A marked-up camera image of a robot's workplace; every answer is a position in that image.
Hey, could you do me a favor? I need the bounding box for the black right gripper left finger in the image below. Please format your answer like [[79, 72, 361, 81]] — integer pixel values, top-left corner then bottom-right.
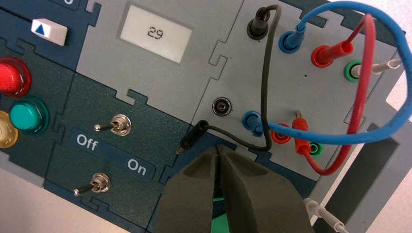
[[155, 146, 220, 233]]

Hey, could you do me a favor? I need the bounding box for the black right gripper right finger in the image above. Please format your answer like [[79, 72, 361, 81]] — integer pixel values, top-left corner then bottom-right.
[[217, 145, 314, 233]]

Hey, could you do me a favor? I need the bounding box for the red panel socket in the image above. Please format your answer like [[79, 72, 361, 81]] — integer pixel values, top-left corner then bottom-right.
[[270, 123, 292, 144]]

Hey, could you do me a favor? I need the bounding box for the green panel socket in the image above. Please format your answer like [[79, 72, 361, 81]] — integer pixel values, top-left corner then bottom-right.
[[307, 141, 324, 158]]

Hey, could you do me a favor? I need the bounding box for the black panel socket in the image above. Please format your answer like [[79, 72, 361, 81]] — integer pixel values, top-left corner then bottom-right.
[[211, 97, 232, 117]]

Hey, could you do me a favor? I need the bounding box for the grey-blue modular task box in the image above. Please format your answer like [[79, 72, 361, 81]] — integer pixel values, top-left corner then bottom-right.
[[0, 0, 412, 233]]

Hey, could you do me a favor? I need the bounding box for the small LCD display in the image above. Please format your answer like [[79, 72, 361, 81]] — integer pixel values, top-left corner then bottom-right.
[[120, 3, 193, 64]]

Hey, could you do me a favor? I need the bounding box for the green push button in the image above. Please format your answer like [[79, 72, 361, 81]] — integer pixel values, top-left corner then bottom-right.
[[9, 95, 50, 136]]

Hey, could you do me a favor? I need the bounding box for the yellow push button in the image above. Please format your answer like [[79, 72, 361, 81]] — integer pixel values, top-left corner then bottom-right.
[[0, 110, 19, 149]]

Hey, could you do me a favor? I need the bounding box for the red push button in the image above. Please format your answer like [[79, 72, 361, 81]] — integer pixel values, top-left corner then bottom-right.
[[0, 57, 32, 99]]

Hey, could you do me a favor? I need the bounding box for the white slider cap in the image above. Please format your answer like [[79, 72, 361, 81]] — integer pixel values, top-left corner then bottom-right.
[[31, 18, 68, 46]]

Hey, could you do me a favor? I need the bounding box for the metal toggle switch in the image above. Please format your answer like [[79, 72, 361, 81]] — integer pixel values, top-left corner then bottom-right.
[[94, 114, 132, 137], [73, 172, 112, 196]]

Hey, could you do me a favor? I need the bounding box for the blue banana plug cable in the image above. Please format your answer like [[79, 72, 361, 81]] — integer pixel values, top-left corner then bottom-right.
[[246, 0, 412, 145]]

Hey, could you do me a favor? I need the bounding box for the black banana plug cable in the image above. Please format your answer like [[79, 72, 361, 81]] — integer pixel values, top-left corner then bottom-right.
[[176, 4, 283, 156]]

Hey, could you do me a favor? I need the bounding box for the red banana plug cable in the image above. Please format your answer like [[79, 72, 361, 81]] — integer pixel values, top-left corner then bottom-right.
[[292, 13, 377, 177]]

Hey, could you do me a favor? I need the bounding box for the white banana plug cable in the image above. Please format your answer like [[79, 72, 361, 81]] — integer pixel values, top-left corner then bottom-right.
[[303, 59, 404, 233]]

